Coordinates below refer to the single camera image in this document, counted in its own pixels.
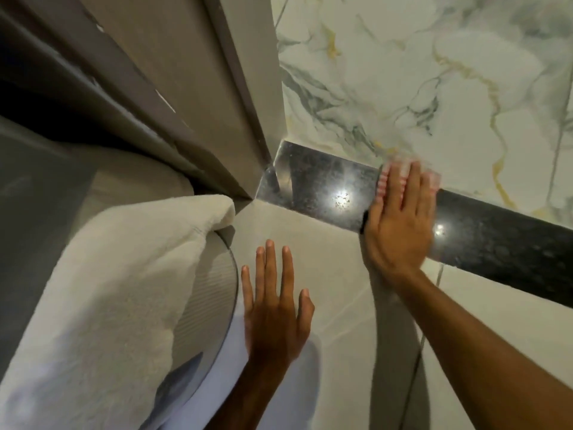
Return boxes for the person's left hand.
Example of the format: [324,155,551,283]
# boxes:
[241,240,315,370]

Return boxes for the white fluffy towel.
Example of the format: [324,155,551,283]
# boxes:
[0,194,237,430]

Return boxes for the person's right forearm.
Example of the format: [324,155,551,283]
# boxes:
[387,268,573,430]

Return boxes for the pink striped cleaning sponge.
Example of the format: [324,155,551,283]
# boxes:
[375,160,442,205]

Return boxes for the person's right hand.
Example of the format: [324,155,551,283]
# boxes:
[361,161,438,281]

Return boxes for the black granite ledge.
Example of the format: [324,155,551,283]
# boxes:
[254,139,573,309]

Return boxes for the white cloth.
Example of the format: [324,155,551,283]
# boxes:
[179,304,324,430]

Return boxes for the person's left forearm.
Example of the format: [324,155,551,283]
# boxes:
[214,362,297,430]

